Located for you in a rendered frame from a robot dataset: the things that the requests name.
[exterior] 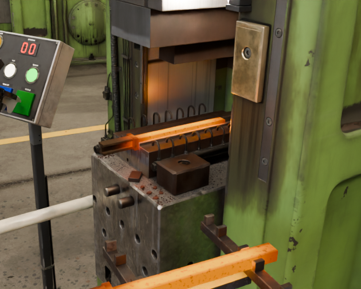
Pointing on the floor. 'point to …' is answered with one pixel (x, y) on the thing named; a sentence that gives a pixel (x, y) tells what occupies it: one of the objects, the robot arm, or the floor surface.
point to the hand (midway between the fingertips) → (18, 98)
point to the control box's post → (40, 202)
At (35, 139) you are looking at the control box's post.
